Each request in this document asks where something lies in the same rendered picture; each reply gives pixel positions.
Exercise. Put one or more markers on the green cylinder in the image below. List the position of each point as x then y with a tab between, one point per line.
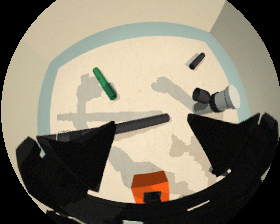
103	82

